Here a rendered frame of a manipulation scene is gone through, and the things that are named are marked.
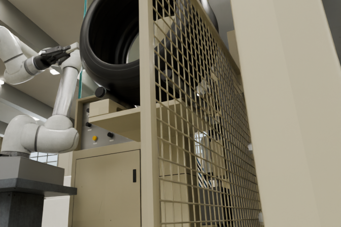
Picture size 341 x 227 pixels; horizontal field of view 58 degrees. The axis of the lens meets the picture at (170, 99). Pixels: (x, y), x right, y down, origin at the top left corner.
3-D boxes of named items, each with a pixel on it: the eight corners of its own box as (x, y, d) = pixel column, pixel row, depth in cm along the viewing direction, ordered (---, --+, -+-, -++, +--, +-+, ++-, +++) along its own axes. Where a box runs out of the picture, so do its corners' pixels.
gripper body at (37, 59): (33, 53, 153) (47, 46, 150) (46, 60, 160) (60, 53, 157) (33, 66, 149) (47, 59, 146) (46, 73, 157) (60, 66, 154)
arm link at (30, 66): (38, 63, 162) (47, 59, 160) (38, 78, 158) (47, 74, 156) (24, 55, 154) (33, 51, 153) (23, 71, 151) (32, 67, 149)
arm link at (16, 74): (30, 80, 153) (15, 56, 149) (8, 90, 158) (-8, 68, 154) (42, 73, 163) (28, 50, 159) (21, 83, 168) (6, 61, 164)
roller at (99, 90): (140, 122, 147) (140, 113, 148) (148, 120, 145) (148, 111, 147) (94, 98, 117) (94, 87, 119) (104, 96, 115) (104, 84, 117)
